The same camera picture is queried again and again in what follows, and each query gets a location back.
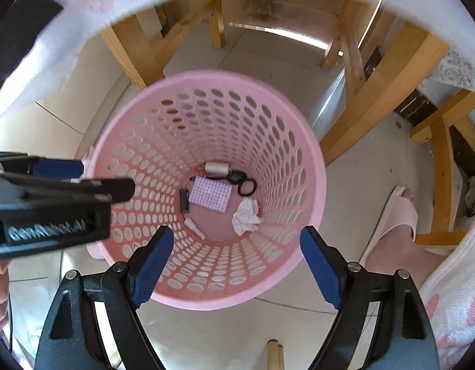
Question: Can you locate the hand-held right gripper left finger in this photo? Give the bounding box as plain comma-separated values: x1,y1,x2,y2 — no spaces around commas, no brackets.
34,225,174,370

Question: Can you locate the beige wooden stick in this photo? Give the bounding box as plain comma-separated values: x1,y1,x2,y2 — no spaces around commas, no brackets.
267,339,286,370

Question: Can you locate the white tissue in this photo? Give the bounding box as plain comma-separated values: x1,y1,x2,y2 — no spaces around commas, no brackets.
231,197,263,236

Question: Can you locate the beige thread spool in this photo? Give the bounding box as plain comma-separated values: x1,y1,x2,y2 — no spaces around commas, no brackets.
204,161,231,178

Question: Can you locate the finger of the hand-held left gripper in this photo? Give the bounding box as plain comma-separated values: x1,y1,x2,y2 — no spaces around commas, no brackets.
6,172,136,203
0,153,85,181

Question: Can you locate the wooden table frame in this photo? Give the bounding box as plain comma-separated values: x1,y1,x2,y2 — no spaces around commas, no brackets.
409,90,475,247

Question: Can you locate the small white paper roll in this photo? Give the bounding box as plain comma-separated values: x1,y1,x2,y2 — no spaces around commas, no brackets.
184,218,207,240

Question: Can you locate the wooden chair frame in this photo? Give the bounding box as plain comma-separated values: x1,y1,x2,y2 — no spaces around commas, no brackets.
100,0,452,166

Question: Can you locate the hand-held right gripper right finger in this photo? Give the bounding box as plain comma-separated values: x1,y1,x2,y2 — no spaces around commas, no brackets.
300,227,442,370

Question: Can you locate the patterned lace tablecloth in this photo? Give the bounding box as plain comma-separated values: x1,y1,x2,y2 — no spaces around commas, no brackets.
419,46,475,103

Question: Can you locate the pink perforated plastic basket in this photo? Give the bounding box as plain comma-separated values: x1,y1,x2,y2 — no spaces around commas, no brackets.
83,69,327,312

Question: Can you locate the pink checked tissue pack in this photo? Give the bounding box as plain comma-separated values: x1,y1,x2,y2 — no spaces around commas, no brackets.
188,176,233,213

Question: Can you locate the crumpled white paper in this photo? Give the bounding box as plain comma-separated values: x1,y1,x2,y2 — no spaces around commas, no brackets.
463,175,475,216

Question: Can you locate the pink printed pajama garment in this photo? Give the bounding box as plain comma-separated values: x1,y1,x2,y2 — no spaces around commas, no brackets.
419,200,475,370

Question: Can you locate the black plastic spoon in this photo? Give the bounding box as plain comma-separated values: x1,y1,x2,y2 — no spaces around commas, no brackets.
226,171,258,198

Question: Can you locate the foot in pink slipper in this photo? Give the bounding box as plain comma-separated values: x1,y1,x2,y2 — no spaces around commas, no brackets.
363,187,448,301

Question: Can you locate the person's left hand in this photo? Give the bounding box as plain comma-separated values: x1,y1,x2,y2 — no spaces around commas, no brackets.
0,260,10,328

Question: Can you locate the pink slipper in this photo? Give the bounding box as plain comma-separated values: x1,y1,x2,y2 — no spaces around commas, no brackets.
359,186,419,266

